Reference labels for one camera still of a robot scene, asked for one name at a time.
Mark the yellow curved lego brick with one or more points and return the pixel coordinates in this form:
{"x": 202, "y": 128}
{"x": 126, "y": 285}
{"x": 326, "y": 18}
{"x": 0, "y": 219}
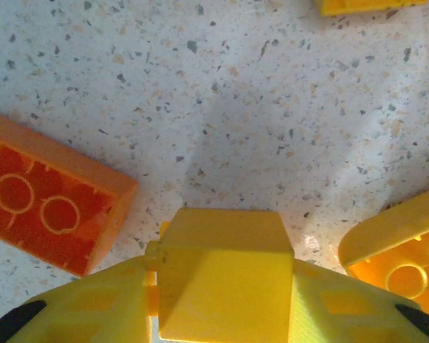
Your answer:
{"x": 389, "y": 232}

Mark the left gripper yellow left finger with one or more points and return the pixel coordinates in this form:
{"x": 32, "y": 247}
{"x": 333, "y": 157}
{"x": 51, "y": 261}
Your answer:
{"x": 93, "y": 307}

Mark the yellow tall lego brick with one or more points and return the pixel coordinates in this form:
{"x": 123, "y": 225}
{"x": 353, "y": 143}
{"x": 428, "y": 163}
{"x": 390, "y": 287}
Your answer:
{"x": 361, "y": 5}

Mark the orange long lego brick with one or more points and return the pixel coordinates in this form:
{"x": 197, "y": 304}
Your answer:
{"x": 39, "y": 200}

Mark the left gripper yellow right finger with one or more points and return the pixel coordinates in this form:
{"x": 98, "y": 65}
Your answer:
{"x": 343, "y": 314}

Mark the large yellow sloped lego brick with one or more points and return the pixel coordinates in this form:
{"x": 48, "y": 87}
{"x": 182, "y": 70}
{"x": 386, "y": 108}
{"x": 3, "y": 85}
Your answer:
{"x": 225, "y": 278}

